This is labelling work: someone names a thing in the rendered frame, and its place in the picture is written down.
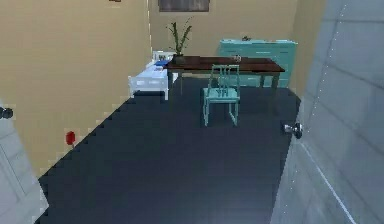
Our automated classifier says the white bed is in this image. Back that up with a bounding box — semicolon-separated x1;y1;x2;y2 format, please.
128;50;180;101

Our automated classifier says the silver round door knob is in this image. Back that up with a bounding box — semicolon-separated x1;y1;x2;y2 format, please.
282;122;304;140

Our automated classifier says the grey panelled room door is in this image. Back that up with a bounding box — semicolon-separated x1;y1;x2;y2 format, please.
0;99;50;224

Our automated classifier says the teal chest of drawers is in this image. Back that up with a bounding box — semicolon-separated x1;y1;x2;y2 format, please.
217;38;299;89

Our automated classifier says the small red object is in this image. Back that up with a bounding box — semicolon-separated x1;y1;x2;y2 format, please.
65;130;77;149

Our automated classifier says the teal wooden chair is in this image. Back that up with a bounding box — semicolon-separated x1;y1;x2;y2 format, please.
202;63;242;128

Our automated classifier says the black round door knob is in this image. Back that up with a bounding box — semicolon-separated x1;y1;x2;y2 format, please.
0;106;15;121

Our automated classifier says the dark brown wooden table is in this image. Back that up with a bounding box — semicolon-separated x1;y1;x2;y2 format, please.
163;55;286;116

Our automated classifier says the green house plant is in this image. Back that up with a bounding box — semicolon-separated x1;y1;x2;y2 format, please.
166;17;194;65

